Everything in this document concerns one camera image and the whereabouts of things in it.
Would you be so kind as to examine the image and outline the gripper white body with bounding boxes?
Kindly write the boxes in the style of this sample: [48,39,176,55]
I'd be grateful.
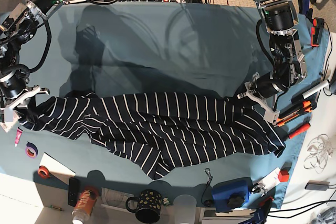
[237,72,279,123]
[1,86,50,122]

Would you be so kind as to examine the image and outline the navy white striped t-shirt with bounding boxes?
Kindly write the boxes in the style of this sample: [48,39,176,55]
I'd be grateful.
[18,91,286,180]

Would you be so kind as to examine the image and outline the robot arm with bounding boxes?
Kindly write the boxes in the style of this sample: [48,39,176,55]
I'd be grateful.
[1,0,68,123]
[237,0,308,124]

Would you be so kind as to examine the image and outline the clear plastic blister pack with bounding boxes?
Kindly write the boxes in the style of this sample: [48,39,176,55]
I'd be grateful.
[0,122,15,133]

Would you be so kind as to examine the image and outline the pink glue tube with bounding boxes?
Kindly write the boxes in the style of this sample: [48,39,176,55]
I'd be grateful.
[14,127,23,147]

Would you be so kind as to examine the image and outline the orange black utility knife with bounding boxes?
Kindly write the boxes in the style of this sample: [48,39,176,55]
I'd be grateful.
[274,100,317,127]

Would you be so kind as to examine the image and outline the black white marker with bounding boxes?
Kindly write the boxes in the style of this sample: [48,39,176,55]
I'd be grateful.
[291,79,330,104]

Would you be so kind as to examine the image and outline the purple tape roll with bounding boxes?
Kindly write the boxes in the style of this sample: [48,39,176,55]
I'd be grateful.
[25,142,38,158]

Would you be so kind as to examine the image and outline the small red cube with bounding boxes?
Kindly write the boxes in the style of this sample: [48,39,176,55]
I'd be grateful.
[278,170,289,183]

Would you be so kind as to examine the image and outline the white card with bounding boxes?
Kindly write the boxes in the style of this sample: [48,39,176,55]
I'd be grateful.
[257,167,280,191]

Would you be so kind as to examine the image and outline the orange tape roll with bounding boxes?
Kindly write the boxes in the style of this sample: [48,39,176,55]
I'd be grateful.
[37,165,51,179]

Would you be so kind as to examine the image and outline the white paper sheet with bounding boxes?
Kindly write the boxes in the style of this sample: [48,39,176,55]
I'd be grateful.
[40,153,76,177]

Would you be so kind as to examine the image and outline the grey flat device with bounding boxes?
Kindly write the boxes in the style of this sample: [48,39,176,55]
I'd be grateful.
[304,181,329,191]

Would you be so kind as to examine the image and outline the blue box with knob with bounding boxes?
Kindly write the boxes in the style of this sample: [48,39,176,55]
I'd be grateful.
[211,179,250,213]

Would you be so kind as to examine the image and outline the teal table cloth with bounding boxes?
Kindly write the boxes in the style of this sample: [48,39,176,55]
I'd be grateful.
[0,1,330,210]

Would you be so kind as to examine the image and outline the black remote control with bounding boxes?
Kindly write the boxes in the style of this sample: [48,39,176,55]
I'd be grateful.
[68,177,80,207]

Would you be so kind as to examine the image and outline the red black clamp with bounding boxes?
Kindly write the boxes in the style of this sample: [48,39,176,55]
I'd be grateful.
[310,18,325,47]

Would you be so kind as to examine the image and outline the orange drink can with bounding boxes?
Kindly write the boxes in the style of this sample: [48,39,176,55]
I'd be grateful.
[72,186,99,224]

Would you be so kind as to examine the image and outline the translucent plastic cup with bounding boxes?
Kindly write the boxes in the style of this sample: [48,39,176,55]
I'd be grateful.
[173,195,197,224]

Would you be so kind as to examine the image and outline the black mug gold leaves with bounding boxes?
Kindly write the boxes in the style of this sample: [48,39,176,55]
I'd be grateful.
[125,189,163,224]

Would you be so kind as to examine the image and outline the orange handled screwdriver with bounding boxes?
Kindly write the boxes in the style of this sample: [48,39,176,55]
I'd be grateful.
[288,123,311,139]

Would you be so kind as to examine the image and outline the white cable bundle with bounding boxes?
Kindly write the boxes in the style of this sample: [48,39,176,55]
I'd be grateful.
[303,134,336,174]

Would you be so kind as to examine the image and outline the black lanyard with clip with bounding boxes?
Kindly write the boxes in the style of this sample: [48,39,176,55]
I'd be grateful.
[201,167,214,207]

